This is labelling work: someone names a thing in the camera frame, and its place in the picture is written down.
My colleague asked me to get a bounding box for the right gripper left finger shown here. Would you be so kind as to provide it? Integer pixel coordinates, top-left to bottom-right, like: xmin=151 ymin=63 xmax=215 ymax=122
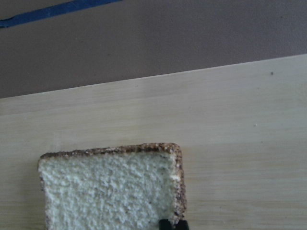
xmin=158 ymin=219 xmax=172 ymax=230

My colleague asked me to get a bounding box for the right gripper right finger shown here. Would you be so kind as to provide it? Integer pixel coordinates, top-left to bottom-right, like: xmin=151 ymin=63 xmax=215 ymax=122
xmin=175 ymin=220 xmax=189 ymax=230

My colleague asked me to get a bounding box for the bread slice with seeded crust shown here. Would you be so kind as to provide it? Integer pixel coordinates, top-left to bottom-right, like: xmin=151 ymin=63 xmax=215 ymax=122
xmin=38 ymin=143 xmax=187 ymax=230

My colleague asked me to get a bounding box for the bamboo cutting board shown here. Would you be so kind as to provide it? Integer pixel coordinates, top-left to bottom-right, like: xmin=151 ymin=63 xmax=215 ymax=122
xmin=0 ymin=55 xmax=307 ymax=230

